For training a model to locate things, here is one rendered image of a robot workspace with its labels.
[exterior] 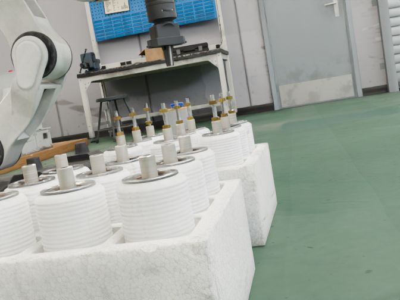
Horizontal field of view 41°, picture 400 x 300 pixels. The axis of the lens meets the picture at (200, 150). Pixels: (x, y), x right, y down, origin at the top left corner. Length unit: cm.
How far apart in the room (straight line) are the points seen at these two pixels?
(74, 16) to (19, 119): 522
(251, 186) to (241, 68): 525
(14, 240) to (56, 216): 9
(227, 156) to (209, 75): 525
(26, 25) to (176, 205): 113
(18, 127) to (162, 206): 111
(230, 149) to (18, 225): 56
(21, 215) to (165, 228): 22
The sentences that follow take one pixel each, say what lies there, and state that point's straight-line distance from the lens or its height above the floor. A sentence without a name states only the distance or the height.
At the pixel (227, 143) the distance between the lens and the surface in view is 119.
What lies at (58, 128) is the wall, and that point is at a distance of 701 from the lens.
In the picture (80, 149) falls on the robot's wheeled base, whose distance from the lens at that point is 189.
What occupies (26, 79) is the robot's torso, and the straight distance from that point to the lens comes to 167.
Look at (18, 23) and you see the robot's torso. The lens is 173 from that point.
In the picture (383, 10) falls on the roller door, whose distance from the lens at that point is 635.
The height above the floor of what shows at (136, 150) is 24.
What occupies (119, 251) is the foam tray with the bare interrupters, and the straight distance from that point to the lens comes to 67.
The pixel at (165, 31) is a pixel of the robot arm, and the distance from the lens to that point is 165.
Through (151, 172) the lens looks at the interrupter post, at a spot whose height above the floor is 26.
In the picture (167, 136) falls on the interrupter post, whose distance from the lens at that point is 124.
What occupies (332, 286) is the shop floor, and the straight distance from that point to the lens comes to 94.
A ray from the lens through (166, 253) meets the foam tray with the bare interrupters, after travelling 65.
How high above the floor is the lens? 35
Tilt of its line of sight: 6 degrees down
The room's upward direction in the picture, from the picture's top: 10 degrees counter-clockwise
